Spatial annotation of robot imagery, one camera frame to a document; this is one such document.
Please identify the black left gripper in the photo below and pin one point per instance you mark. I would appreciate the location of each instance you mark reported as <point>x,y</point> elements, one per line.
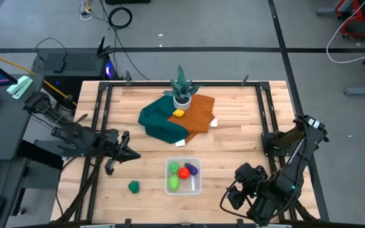
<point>111,144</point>

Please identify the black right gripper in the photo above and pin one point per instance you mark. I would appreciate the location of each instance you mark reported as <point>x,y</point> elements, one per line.
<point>249,174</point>

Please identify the dark green bell pepper toy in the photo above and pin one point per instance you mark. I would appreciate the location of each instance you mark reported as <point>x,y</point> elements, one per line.
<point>134,187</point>

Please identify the green pear toy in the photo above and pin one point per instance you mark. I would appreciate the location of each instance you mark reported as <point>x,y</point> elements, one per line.
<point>174,167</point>

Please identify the light green cabbage toy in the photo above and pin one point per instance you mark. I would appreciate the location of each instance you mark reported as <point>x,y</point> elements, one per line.
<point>173,182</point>

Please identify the purple eggplant toy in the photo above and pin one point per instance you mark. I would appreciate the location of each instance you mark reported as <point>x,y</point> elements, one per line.
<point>192,169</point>

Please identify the red tomato toy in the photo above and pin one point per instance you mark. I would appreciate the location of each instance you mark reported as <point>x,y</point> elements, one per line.
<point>184,173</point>

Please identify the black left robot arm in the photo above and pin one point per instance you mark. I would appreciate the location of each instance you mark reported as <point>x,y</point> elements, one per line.
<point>74,136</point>

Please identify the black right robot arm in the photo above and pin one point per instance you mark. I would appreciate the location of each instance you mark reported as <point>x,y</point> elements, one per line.
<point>290,177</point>

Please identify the clear plastic tupperware container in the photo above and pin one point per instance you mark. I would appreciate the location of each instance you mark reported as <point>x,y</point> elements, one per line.
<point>197,187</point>

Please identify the teal cloth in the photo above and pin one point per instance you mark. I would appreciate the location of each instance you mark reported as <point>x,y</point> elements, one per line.
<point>157,123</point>

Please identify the small white block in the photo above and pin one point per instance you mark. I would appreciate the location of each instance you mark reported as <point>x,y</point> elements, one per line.
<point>180,143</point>
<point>213,122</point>

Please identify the yellow lemon toy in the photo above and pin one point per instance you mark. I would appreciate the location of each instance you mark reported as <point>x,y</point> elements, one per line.
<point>178,112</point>

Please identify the brown cloth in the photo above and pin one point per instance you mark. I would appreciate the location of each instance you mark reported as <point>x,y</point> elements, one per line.
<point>198,117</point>

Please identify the succulent plant in white pot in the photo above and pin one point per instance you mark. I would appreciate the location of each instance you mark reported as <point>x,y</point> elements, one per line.
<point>182,92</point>

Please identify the black computer tower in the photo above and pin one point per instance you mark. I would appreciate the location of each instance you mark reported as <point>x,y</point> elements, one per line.
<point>74,66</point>

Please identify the black wifi antenna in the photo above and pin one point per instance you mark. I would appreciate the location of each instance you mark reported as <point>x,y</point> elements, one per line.
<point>101,47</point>

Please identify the small black box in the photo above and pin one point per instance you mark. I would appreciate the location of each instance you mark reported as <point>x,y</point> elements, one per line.
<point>59,66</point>

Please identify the mint green stapler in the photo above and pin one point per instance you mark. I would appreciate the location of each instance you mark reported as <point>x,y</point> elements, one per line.
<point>19,87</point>

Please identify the dark grey desk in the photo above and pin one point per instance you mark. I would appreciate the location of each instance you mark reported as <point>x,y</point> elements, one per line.
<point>2,136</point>

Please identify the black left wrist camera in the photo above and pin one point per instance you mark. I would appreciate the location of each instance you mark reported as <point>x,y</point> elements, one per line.
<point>110,166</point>

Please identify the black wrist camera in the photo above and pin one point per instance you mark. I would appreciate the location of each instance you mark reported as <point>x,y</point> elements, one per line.
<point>110,166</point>
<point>234,198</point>

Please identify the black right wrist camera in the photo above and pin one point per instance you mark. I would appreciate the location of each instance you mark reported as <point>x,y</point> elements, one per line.
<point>234,198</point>

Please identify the black metal table frame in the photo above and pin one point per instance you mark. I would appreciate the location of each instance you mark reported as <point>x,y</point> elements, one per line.
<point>220,83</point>

